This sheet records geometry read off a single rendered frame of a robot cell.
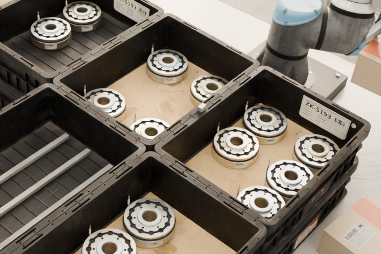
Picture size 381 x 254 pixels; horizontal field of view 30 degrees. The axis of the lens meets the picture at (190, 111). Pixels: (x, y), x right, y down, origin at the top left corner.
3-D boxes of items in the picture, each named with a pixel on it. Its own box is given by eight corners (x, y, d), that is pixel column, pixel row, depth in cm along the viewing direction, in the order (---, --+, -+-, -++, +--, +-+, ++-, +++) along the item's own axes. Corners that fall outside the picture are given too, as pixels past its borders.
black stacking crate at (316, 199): (255, 102, 176) (262, 66, 168) (360, 162, 163) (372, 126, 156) (148, 187, 152) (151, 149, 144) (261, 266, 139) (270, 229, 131)
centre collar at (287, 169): (285, 165, 153) (286, 163, 153) (305, 175, 151) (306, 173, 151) (275, 178, 150) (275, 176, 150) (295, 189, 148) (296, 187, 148)
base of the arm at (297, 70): (269, 50, 204) (277, 21, 197) (316, 72, 198) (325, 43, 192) (242, 72, 193) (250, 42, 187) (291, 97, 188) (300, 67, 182)
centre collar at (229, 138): (235, 132, 160) (235, 130, 159) (252, 143, 157) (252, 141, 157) (220, 142, 157) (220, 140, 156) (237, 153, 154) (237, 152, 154)
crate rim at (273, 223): (261, 71, 170) (263, 63, 168) (371, 132, 157) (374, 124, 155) (149, 156, 145) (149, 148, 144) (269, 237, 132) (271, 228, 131)
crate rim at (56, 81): (166, 18, 183) (167, 11, 181) (261, 71, 170) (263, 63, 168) (49, 88, 158) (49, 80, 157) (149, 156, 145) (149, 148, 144)
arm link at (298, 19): (266, 27, 194) (276, -16, 185) (314, 35, 194) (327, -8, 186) (266, 52, 185) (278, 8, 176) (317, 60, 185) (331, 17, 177)
